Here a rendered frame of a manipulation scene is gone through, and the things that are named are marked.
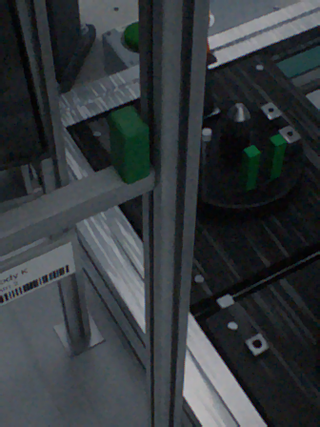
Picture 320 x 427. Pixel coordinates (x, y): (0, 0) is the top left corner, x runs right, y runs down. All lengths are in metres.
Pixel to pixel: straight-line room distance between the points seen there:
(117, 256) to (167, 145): 0.42
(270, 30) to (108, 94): 0.21
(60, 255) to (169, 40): 0.11
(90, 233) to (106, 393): 0.15
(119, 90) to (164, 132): 0.57
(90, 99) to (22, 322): 0.25
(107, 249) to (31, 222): 0.42
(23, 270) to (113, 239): 0.42
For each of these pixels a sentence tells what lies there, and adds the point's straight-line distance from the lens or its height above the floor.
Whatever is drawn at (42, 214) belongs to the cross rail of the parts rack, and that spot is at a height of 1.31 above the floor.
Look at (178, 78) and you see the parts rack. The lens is 0.30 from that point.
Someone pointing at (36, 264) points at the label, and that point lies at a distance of 0.35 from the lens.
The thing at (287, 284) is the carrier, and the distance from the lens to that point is 0.72.
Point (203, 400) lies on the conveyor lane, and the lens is 0.67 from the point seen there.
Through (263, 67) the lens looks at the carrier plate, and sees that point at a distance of 0.90.
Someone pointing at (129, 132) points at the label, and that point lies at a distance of 0.32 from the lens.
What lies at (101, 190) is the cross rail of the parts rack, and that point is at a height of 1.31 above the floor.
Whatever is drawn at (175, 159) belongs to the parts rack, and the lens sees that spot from 0.34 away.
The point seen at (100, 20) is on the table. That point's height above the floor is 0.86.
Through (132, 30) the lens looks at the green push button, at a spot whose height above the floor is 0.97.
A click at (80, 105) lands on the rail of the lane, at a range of 0.87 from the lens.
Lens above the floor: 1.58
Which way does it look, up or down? 54 degrees down
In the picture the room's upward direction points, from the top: straight up
